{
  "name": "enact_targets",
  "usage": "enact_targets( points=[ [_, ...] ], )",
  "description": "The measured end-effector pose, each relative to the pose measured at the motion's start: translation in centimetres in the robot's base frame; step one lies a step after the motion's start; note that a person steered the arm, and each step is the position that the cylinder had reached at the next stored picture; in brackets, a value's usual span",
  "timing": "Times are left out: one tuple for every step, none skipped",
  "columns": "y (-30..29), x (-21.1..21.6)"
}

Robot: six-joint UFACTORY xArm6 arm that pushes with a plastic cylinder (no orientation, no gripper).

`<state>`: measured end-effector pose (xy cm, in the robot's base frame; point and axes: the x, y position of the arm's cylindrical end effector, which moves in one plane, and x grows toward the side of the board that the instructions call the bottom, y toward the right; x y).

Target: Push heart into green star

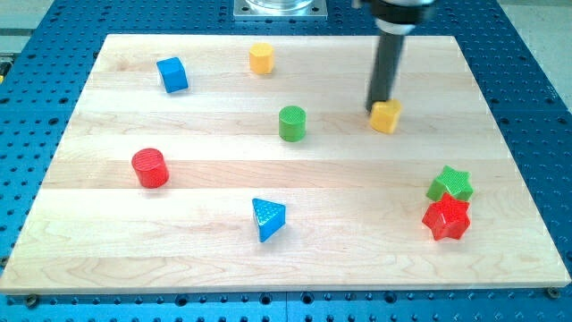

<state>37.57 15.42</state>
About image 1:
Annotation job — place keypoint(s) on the blue triangle block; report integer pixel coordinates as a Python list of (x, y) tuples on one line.
[(269, 217)]

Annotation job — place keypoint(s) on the green cylinder block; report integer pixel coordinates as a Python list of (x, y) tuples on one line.
[(292, 123)]

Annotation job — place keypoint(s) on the red star block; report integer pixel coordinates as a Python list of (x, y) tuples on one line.
[(447, 218)]

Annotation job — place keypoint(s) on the green star block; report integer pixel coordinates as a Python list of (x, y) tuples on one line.
[(454, 182)]

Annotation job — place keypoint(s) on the yellow hexagon block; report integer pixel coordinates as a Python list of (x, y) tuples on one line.
[(261, 58)]

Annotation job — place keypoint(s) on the yellow heart block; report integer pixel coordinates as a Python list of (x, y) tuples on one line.
[(385, 115)]

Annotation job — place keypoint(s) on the blue cube block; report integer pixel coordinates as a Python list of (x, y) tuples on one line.
[(173, 74)]

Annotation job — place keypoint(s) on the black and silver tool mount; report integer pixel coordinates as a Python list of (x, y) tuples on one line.
[(398, 17)]

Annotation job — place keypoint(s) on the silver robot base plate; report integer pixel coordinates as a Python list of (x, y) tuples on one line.
[(260, 10)]

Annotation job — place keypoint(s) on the red cylinder block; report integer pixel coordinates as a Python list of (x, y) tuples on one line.
[(150, 168)]

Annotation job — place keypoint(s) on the light wooden board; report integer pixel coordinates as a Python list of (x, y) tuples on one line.
[(354, 197)]

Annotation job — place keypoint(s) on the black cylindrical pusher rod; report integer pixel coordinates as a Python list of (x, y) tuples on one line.
[(386, 63)]

